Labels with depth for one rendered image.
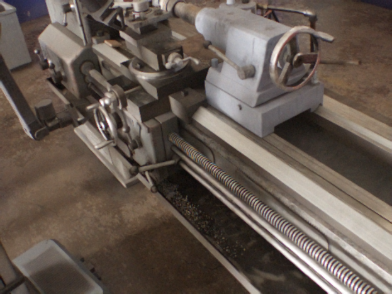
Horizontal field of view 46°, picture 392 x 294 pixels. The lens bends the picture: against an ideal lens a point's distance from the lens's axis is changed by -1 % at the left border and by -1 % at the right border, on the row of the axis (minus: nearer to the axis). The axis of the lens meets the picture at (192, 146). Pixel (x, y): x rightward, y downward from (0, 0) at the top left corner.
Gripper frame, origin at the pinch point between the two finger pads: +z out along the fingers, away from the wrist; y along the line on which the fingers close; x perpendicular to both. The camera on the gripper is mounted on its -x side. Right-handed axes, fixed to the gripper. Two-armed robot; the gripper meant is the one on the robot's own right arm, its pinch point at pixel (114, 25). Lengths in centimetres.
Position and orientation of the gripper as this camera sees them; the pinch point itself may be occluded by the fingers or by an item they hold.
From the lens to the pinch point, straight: 150.8
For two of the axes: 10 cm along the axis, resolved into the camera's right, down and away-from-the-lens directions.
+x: -5.7, 8.1, -1.5
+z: 4.5, 4.6, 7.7
